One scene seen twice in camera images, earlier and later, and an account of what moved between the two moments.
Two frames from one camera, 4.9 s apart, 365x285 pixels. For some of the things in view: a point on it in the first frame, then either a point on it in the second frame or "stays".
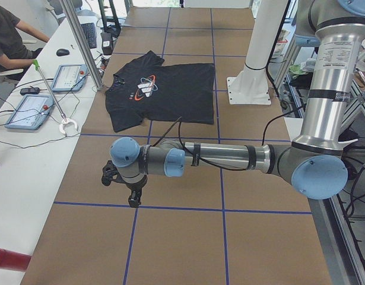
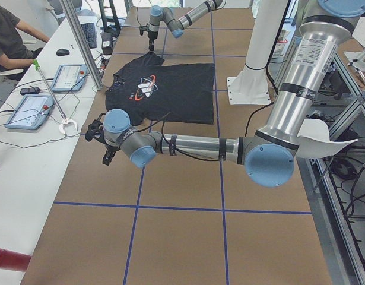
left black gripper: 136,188 → 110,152
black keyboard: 89,32 stays
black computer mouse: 62,52 stays
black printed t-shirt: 145,89 stays
